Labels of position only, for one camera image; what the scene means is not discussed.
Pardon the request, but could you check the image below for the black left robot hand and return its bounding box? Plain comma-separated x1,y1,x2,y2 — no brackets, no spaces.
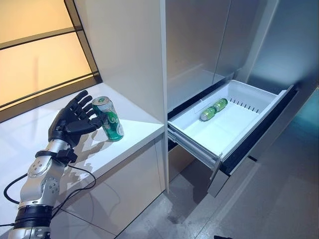
47,90,103,148

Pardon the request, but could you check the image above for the tall green beer can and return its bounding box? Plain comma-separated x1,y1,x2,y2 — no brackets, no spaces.
91,96,125,142

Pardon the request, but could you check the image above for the silver fridge body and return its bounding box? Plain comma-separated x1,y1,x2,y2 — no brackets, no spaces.
164,0,319,160

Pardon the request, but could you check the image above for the white fridge drawer silver front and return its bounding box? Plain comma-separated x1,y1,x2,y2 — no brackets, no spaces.
166,79,299,197

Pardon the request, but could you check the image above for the white counter cabinet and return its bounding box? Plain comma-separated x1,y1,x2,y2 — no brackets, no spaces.
0,82,166,239

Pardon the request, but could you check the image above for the black framed lit window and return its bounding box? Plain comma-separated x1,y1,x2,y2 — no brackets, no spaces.
0,0,104,122

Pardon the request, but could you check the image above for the tall white cabinet panel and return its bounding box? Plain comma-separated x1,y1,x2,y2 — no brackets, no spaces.
73,0,170,194

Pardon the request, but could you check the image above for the small green drink can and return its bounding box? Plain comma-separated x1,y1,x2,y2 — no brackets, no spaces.
200,106,217,121
213,98,228,113

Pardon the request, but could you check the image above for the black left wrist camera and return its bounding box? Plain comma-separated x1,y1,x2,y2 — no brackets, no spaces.
56,148,78,164

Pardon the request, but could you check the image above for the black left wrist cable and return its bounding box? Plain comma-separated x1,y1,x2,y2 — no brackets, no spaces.
3,160,97,239

